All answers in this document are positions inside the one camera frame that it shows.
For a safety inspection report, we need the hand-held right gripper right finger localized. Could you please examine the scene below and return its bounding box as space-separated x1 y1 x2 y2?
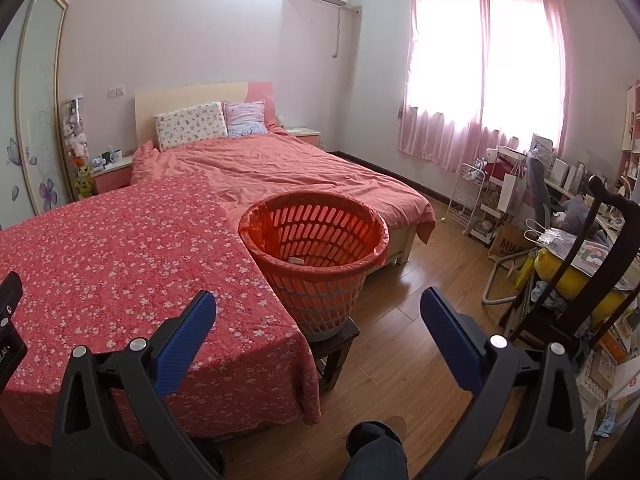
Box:
420 287 586 480

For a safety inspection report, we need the orange plastic laundry basket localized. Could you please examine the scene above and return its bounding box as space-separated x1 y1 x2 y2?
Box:
238 191 390 342

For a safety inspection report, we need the dark wooden stool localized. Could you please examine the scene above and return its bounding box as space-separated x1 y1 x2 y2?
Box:
305 317 361 391

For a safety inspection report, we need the pink white nightstand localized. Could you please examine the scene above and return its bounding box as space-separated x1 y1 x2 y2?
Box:
285 126 322 148
91 155 135 195

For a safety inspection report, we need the beige pink headboard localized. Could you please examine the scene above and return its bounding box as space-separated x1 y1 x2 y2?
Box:
134 81 276 151

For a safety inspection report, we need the cardboard box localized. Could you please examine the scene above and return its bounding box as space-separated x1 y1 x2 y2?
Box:
487 222 533 261

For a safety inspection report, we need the flower print sliding wardrobe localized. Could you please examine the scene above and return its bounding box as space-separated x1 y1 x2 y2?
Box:
0 0 71 231

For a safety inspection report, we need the grey office chair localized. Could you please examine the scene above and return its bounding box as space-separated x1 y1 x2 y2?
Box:
525 157 551 226

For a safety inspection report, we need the pink striped pillow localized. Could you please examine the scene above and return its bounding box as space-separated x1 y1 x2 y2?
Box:
222 100 268 137

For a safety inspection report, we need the white paper bag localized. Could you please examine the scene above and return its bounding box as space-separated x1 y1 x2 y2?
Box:
497 160 526 211

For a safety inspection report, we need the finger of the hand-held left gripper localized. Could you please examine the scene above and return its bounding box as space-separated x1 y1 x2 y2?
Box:
0 271 23 318

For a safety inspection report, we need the bed with salmon duvet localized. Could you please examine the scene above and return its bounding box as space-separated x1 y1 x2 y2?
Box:
131 120 437 246

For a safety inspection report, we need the white wire rack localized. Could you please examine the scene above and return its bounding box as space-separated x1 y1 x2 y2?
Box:
446 162 493 236

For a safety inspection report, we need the pink white bookshelf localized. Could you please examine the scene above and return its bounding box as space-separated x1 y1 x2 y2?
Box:
620 80 640 181

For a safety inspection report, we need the dark wooden chair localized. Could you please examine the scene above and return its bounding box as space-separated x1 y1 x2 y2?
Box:
505 175 640 356

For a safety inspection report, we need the pink curtain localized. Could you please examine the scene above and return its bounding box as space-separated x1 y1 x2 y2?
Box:
396 0 573 171

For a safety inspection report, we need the person's leg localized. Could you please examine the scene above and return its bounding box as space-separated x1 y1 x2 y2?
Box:
340 415 408 480

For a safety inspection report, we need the plush toy display column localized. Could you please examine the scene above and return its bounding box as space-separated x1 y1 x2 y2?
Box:
60 96 96 201

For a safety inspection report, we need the white plastic bag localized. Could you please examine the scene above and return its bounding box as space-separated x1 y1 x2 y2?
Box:
525 220 586 256

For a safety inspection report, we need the red floral tablecloth table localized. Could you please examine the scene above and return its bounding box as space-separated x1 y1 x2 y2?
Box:
0 170 322 446

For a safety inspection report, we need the white tube frame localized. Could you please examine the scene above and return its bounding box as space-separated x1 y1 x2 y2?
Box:
482 250 531 306

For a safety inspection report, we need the floral print pillow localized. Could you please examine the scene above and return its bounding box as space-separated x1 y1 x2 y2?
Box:
154 102 228 151

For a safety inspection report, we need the wooden bed frame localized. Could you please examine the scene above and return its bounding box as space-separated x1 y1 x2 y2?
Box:
385 220 416 266

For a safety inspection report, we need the yellow cushion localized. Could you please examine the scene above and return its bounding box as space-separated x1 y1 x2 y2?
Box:
532 250 631 321

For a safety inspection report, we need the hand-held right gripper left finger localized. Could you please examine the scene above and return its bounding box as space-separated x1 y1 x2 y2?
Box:
51 290 221 480

